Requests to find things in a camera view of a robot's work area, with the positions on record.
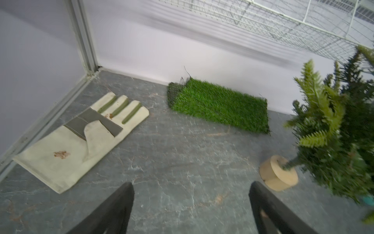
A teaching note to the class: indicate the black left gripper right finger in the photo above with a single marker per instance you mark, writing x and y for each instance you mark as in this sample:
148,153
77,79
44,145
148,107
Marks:
272,216

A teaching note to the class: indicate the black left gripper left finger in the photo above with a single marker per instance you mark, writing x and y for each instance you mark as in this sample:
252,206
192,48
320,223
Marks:
110,217

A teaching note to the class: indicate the small green christmas tree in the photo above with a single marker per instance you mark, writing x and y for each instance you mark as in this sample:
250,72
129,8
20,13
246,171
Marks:
334,128

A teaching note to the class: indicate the cream work glove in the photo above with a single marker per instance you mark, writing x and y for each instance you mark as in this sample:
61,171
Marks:
64,156

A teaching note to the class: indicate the teal plastic scoop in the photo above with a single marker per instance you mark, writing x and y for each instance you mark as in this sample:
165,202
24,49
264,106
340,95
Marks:
369,200

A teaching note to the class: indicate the green artificial grass mat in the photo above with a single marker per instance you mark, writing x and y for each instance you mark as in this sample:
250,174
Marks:
218,104

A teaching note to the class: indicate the long white wire basket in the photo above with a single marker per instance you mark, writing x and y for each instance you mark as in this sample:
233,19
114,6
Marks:
331,29

